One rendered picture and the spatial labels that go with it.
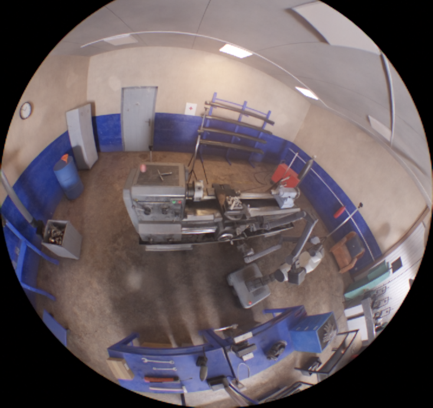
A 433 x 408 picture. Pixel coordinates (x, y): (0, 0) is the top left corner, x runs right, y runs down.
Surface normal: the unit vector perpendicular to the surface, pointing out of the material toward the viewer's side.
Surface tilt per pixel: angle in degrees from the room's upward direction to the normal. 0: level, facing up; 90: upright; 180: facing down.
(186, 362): 0
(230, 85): 90
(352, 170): 90
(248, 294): 0
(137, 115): 90
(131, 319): 0
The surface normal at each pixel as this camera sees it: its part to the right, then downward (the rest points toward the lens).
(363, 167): -0.94, -0.02
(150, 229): 0.33, -0.23
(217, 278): 0.26, -0.71
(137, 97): 0.23, 0.70
